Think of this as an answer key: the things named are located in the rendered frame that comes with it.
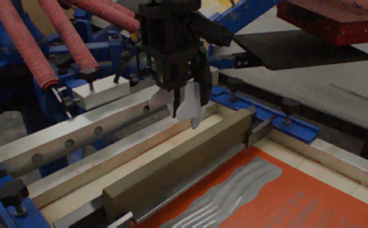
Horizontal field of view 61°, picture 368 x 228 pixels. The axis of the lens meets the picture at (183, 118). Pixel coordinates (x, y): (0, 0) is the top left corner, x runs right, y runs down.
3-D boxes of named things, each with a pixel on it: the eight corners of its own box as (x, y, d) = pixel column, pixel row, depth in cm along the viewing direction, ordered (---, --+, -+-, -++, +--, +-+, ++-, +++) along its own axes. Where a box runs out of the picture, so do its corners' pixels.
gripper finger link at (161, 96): (143, 119, 55) (146, 74, 49) (168, 107, 59) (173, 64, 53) (154, 128, 54) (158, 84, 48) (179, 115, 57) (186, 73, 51)
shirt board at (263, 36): (311, 43, 164) (314, 28, 159) (367, 74, 130) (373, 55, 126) (39, 68, 136) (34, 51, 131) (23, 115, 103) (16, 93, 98)
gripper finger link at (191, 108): (173, 140, 51) (164, 86, 47) (198, 125, 54) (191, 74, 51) (187, 145, 49) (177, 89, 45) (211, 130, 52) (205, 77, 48)
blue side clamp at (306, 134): (313, 152, 75) (320, 127, 71) (303, 161, 72) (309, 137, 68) (218, 107, 93) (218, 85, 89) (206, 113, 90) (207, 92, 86)
